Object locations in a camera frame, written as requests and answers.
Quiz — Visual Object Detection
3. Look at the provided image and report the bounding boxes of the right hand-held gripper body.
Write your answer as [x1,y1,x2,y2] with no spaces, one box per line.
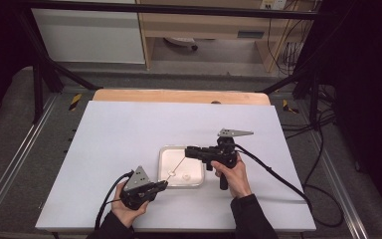
[205,127,255,191]

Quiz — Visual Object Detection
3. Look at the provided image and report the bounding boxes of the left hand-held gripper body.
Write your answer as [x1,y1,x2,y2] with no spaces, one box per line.
[119,165,160,211]

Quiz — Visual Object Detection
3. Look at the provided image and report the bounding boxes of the square metal tray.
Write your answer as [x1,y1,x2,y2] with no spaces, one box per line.
[157,144,206,189]

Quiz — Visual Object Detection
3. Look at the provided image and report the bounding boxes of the thin wooden skewer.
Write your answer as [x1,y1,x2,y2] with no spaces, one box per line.
[165,156,187,183]

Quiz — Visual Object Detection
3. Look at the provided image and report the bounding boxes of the person's left hand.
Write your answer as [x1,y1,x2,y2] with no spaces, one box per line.
[110,181,150,229]

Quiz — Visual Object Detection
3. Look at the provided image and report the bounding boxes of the person's right hand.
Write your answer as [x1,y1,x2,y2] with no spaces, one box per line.
[210,153,254,200]

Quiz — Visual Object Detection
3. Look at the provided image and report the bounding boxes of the wooden table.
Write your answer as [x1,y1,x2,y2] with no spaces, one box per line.
[92,88,272,107]

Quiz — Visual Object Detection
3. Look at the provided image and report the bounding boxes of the office chair base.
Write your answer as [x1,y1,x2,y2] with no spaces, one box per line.
[163,36,200,52]

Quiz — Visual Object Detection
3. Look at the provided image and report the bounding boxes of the wooden desk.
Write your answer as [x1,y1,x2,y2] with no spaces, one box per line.
[135,0,316,73]

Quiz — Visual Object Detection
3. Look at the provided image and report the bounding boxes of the white cabinet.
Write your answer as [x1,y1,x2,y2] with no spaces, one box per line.
[31,0,146,65]

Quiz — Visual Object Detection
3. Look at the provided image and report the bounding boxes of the white power strip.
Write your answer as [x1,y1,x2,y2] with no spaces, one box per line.
[260,0,288,11]

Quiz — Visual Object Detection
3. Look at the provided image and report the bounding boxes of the dark curtain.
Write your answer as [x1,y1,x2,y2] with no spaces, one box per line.
[0,0,36,137]
[316,0,382,228]

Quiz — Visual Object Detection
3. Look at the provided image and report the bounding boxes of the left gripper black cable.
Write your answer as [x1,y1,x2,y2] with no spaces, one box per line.
[94,169,135,231]

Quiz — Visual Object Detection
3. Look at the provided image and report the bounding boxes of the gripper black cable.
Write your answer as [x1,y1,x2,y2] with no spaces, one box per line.
[94,169,135,231]
[234,143,345,229]

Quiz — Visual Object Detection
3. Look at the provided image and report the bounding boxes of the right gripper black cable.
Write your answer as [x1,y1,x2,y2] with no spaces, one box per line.
[234,143,345,229]

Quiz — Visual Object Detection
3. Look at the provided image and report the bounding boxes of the black floor cables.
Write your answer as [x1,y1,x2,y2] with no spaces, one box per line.
[280,84,339,141]

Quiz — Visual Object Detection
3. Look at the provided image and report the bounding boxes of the aluminium floor rail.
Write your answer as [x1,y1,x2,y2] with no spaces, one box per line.
[306,127,370,239]
[0,94,60,227]

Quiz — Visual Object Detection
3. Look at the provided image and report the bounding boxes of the hanging black desk cables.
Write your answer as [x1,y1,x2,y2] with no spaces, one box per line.
[266,0,314,78]

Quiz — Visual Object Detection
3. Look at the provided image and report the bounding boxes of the black metal frame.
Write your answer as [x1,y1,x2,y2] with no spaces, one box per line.
[13,0,333,125]

